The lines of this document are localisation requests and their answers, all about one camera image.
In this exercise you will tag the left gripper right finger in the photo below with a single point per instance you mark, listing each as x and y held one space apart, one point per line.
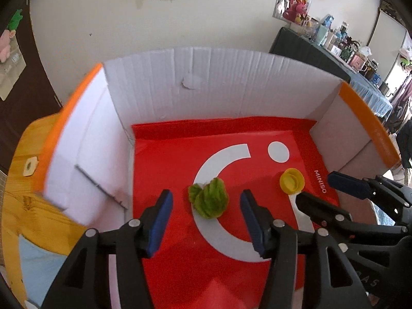
258 221

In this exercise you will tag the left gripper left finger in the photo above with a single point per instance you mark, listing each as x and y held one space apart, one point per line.
154 221

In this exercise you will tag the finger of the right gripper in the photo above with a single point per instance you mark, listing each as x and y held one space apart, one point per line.
357 188
321 212

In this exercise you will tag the yellow plastic lid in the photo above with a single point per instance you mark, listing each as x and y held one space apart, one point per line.
292 181

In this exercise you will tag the green pipe cleaner ball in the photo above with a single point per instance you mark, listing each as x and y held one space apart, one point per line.
210 200

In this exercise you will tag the red Miniso bag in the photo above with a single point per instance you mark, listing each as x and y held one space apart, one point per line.
206 258

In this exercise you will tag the orange white cardboard box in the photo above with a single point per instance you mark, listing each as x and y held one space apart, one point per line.
87 162

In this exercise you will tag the light blue towel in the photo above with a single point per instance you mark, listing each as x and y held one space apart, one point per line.
39 268

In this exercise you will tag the wooden flower coaster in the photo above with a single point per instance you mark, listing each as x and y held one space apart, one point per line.
30 166

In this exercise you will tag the clutter of bottles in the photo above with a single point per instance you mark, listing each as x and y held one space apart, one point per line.
341 45

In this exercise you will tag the dark cloth side table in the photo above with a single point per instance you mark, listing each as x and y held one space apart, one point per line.
289 44

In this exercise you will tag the pink dragon plush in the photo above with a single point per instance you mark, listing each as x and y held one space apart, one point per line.
297 11

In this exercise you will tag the pink plush toys bunch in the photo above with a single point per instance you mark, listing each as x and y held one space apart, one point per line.
8 34

